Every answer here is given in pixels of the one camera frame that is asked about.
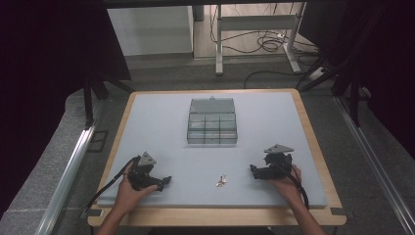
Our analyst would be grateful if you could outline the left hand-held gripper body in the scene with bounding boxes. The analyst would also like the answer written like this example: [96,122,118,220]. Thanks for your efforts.
[127,151,158,192]

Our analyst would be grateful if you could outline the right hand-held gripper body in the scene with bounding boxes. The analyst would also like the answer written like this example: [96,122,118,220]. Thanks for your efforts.
[260,143,295,180]

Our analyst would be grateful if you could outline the person's left hand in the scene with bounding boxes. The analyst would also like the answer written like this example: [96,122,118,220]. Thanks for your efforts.
[112,162,159,217]

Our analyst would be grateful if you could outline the person's right hand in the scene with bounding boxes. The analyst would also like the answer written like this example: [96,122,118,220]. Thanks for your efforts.
[266,164,303,205]

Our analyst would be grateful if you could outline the grey foam mat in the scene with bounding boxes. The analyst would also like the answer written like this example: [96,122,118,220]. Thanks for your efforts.
[96,91,329,210]

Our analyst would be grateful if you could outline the clear plastic compartment box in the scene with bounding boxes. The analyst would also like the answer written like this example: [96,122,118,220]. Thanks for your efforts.
[186,96,239,146]

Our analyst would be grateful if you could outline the black corner tape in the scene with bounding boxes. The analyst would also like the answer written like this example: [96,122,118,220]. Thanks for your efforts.
[85,208,105,218]

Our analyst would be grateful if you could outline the black tripod stand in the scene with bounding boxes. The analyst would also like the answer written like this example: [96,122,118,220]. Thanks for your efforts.
[82,72,133,129]
[295,53,373,129]

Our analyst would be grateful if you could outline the dark curtain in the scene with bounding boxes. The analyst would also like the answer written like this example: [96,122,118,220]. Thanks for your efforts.
[0,0,132,218]
[298,0,415,161]

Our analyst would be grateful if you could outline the white cabinet panel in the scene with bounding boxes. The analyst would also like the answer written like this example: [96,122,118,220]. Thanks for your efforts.
[107,5,195,57]

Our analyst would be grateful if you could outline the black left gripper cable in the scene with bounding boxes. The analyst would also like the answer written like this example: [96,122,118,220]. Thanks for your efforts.
[83,156,141,212]

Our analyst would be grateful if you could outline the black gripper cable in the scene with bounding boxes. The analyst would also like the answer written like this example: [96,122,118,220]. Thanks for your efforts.
[83,156,141,212]
[273,162,310,211]

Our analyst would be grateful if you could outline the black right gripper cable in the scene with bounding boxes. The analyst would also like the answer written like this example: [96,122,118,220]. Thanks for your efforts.
[273,162,310,211]

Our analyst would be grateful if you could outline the aluminium rail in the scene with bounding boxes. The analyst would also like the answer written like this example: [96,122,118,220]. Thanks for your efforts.
[334,95,415,235]
[34,125,98,235]

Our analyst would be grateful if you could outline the tangle of black floor cables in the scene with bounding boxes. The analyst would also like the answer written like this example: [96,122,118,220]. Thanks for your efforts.
[209,3,319,56]

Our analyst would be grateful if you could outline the white metal desk frame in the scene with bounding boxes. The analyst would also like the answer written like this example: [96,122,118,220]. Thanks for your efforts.
[214,2,307,76]

